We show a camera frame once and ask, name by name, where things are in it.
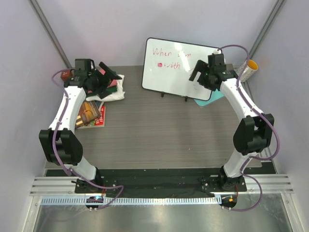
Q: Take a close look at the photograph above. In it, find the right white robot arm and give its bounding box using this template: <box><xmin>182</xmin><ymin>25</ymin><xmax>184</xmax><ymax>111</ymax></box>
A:
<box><xmin>189</xmin><ymin>60</ymin><xmax>275</xmax><ymax>192</ymax></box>

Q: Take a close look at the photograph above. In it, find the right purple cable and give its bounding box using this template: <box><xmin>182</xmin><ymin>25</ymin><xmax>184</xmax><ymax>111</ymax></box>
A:
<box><xmin>217</xmin><ymin>44</ymin><xmax>280</xmax><ymax>212</ymax></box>

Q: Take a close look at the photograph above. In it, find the green t shirt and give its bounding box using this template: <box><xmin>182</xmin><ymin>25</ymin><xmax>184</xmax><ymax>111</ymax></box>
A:
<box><xmin>106</xmin><ymin>85</ymin><xmax>117</xmax><ymax>93</ymax></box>

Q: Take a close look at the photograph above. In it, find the yellow white paper cup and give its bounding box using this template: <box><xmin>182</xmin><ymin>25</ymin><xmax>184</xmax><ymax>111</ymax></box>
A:
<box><xmin>236</xmin><ymin>59</ymin><xmax>258</xmax><ymax>83</ymax></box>

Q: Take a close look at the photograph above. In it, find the dark brown paperback book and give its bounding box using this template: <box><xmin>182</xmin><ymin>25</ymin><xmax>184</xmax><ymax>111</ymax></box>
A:
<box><xmin>75</xmin><ymin>101</ymin><xmax>101</xmax><ymax>129</ymax></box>

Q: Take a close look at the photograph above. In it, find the red paperback book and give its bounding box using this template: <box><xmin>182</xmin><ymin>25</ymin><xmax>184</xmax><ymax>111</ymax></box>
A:
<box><xmin>82</xmin><ymin>105</ymin><xmax>106</xmax><ymax>129</ymax></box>

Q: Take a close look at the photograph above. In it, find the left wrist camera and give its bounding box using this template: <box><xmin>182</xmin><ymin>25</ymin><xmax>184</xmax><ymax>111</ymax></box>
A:
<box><xmin>74</xmin><ymin>58</ymin><xmax>95</xmax><ymax>76</ymax></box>

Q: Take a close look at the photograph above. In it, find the pink t shirt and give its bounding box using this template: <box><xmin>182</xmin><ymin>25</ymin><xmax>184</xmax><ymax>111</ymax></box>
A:
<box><xmin>99</xmin><ymin>69</ymin><xmax>117</xmax><ymax>88</ymax></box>

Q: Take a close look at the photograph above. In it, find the white dry-erase board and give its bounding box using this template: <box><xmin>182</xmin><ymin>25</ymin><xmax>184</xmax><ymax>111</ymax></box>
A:
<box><xmin>141</xmin><ymin>38</ymin><xmax>217</xmax><ymax>101</ymax></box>

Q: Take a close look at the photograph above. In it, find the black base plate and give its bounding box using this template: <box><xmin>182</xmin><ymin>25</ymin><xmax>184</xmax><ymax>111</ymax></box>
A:
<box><xmin>74</xmin><ymin>175</ymin><xmax>247</xmax><ymax>194</ymax></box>

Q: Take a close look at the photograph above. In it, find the purple cable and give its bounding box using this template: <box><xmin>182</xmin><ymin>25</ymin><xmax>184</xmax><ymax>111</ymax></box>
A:
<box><xmin>52</xmin><ymin>69</ymin><xmax>125</xmax><ymax>210</ymax></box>
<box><xmin>217</xmin><ymin>44</ymin><xmax>280</xmax><ymax>212</ymax></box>

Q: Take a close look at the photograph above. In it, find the red brown cube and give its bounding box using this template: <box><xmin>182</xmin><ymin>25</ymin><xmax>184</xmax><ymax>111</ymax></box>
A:
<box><xmin>60</xmin><ymin>69</ymin><xmax>73</xmax><ymax>82</ymax></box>

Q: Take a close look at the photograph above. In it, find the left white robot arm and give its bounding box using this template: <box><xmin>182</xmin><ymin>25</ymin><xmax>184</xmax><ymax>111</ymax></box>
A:
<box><xmin>39</xmin><ymin>58</ymin><xmax>123</xmax><ymax>193</ymax></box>

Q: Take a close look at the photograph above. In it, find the perforated metal rail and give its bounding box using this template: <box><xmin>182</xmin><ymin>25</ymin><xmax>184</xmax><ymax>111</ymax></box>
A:
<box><xmin>41</xmin><ymin>195</ymin><xmax>222</xmax><ymax>206</ymax></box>

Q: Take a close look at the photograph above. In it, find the white t shirt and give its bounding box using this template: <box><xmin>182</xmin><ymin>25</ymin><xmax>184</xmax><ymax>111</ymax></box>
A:
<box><xmin>85</xmin><ymin>74</ymin><xmax>125</xmax><ymax>102</ymax></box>

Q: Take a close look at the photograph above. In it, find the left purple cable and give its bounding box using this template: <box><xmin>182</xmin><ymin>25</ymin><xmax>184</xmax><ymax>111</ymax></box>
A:
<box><xmin>52</xmin><ymin>69</ymin><xmax>125</xmax><ymax>210</ymax></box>

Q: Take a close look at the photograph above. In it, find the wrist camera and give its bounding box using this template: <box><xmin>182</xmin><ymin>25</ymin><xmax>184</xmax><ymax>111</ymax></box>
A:
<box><xmin>74</xmin><ymin>58</ymin><xmax>95</xmax><ymax>76</ymax></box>
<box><xmin>208</xmin><ymin>50</ymin><xmax>226</xmax><ymax>71</ymax></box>

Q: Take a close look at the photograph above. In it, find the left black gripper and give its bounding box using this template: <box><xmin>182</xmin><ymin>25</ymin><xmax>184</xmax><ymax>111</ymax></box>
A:
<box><xmin>88</xmin><ymin>63</ymin><xmax>122</xmax><ymax>99</ymax></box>

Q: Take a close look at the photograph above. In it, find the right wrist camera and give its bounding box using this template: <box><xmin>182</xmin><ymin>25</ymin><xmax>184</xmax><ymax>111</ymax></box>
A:
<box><xmin>208</xmin><ymin>50</ymin><xmax>226</xmax><ymax>71</ymax></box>

